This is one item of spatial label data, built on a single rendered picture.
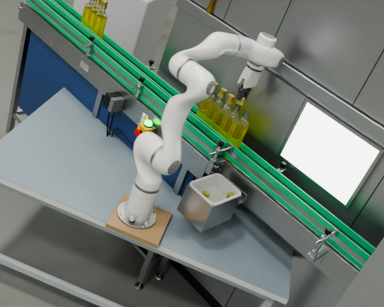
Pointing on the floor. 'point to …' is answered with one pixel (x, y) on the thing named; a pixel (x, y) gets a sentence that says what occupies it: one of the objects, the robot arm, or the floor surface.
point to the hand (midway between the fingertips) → (242, 95)
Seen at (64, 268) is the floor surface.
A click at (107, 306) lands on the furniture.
